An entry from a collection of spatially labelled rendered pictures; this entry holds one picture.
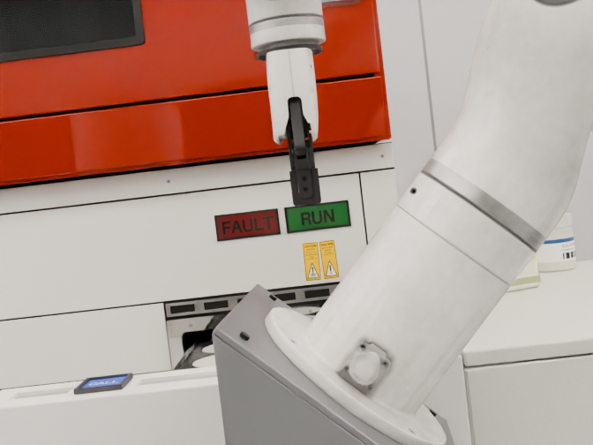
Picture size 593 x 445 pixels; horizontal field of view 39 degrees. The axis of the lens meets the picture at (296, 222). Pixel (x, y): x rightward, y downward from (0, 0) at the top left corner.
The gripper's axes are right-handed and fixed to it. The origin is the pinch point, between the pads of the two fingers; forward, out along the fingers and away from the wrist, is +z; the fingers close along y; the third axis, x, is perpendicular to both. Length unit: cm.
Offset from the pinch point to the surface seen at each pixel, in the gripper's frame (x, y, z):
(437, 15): 50, -207, -53
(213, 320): -21, -57, 23
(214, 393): -12.6, 3.9, 21.4
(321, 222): 1, -58, 7
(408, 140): 35, -207, -10
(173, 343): -29, -57, 26
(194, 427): -15.3, 3.9, 25.0
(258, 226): -11, -58, 7
